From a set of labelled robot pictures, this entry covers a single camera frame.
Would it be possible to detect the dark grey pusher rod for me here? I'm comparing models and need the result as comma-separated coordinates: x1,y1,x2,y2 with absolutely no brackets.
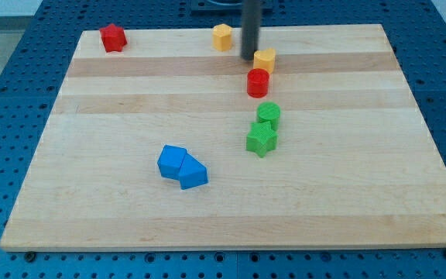
240,0,262,60

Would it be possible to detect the yellow heart block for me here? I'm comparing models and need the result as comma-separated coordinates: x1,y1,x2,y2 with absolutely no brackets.
253,48,276,74

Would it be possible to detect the wooden board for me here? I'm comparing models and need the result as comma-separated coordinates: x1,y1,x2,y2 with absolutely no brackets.
0,24,446,252

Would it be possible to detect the yellow hexagon block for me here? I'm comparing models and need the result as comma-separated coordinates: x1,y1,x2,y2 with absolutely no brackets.
212,23,232,52

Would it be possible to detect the red cylinder block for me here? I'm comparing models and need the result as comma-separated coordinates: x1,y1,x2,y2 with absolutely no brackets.
247,68,269,98

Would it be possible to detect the green cylinder block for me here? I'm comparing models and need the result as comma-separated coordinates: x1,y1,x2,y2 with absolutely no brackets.
256,102,281,131

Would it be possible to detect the green star block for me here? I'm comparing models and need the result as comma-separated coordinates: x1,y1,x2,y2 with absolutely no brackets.
245,122,278,158

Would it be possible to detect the red star block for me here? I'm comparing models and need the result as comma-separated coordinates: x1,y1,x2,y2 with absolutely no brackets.
99,23,128,53

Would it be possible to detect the blue cube block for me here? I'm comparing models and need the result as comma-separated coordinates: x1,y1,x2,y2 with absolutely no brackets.
157,145,187,180

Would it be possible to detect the blue pentagon block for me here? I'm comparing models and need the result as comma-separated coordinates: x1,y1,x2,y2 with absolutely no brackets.
178,153,208,190

